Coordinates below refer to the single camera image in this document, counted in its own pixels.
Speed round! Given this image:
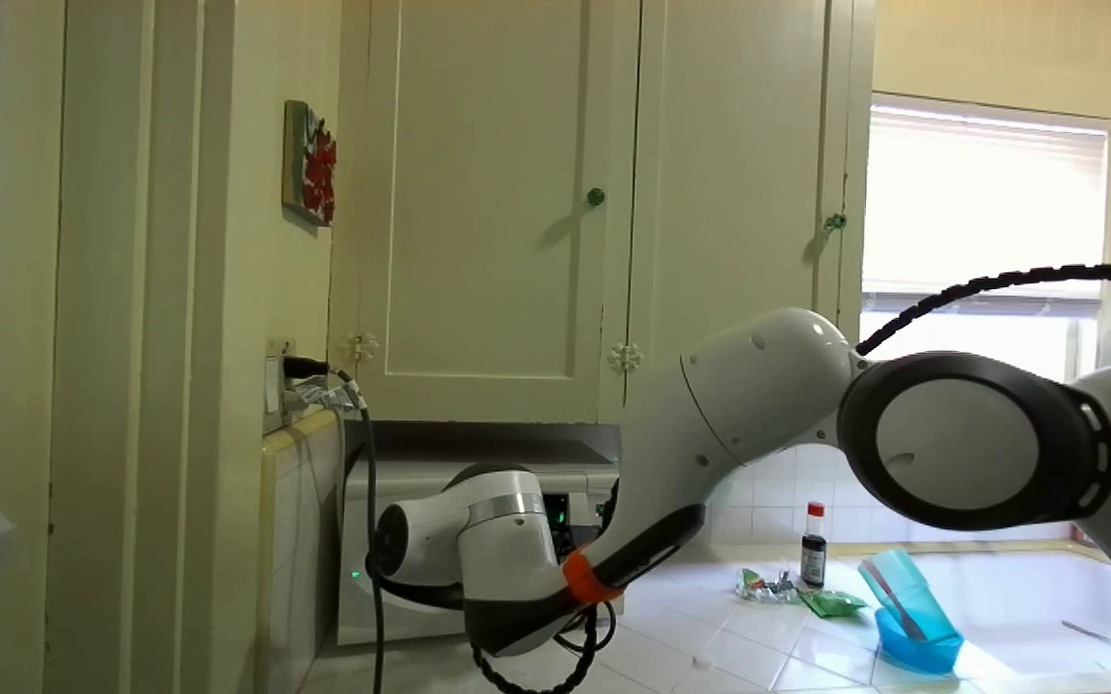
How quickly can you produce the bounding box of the teal plastic pitcher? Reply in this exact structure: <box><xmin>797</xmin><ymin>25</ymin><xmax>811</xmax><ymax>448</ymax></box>
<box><xmin>858</xmin><ymin>551</ymin><xmax>952</xmax><ymax>637</ymax></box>

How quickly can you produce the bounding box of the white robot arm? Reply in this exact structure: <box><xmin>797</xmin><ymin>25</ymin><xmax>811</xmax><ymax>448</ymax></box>
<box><xmin>365</xmin><ymin>309</ymin><xmax>1111</xmax><ymax>663</ymax></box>

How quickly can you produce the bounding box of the soy sauce bottle red cap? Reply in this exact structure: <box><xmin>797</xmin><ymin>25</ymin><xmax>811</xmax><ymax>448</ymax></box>
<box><xmin>797</xmin><ymin>500</ymin><xmax>828</xmax><ymax>591</ymax></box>

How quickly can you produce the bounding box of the upper cabinet right door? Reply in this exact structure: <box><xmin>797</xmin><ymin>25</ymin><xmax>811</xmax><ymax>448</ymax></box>
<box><xmin>626</xmin><ymin>0</ymin><xmax>878</xmax><ymax>405</ymax></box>

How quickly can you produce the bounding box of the black power cable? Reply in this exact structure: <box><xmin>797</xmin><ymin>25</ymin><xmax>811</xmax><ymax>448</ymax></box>
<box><xmin>280</xmin><ymin>353</ymin><xmax>394</xmax><ymax>694</ymax></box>

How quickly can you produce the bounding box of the candy wrapper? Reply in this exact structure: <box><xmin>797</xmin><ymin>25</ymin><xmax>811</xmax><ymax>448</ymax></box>
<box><xmin>739</xmin><ymin>567</ymin><xmax>797</xmax><ymax>603</ymax></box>

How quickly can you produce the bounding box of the red wall picture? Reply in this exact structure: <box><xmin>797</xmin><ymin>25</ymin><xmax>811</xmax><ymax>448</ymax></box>
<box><xmin>280</xmin><ymin>100</ymin><xmax>336</xmax><ymax>227</ymax></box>

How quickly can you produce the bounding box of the cabinet door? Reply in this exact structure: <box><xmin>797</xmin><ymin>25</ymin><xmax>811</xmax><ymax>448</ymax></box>
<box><xmin>626</xmin><ymin>0</ymin><xmax>878</xmax><ymax>405</ymax></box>
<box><xmin>332</xmin><ymin>0</ymin><xmax>640</xmax><ymax>423</ymax></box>

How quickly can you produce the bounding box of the white microwave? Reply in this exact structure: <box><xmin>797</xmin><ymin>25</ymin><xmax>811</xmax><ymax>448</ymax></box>
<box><xmin>336</xmin><ymin>464</ymin><xmax>617</xmax><ymax>647</ymax></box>

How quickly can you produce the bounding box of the wall power outlet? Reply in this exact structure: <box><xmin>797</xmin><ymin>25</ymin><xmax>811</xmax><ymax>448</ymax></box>
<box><xmin>260</xmin><ymin>344</ymin><xmax>327</xmax><ymax>421</ymax></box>

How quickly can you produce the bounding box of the window blind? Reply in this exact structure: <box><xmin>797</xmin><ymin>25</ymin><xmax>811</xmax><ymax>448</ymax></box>
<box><xmin>865</xmin><ymin>105</ymin><xmax>1111</xmax><ymax>291</ymax></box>

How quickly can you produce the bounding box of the upper cabinet left door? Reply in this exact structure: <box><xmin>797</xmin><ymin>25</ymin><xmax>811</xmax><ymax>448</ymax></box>
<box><xmin>332</xmin><ymin>0</ymin><xmax>640</xmax><ymax>423</ymax></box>

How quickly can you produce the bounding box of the green snack bag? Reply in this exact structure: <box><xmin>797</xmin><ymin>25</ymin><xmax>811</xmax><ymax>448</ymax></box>
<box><xmin>797</xmin><ymin>585</ymin><xmax>865</xmax><ymax>619</ymax></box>

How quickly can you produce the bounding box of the blue plastic bowl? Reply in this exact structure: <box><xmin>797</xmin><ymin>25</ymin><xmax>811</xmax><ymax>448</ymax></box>
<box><xmin>874</xmin><ymin>610</ymin><xmax>963</xmax><ymax>676</ymax></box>

